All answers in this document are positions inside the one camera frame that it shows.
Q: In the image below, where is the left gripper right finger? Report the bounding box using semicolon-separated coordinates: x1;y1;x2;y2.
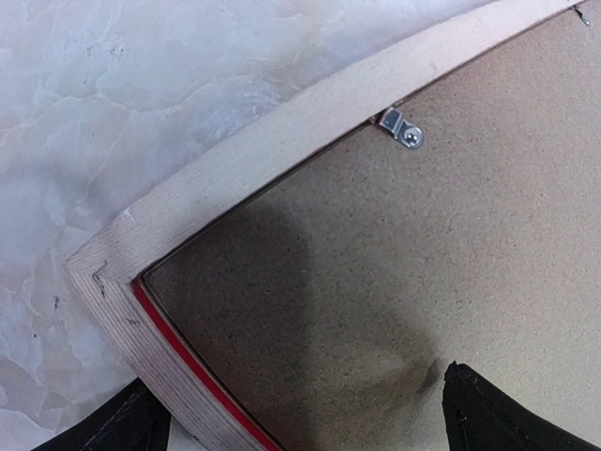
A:
442;362;598;451

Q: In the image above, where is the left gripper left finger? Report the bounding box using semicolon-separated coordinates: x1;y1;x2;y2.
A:
37;380;171;451

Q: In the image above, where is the red wooden picture frame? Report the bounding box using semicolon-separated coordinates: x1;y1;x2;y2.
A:
66;1;572;450

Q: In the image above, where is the brown cardboard backing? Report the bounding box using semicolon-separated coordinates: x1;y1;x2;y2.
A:
145;1;600;450

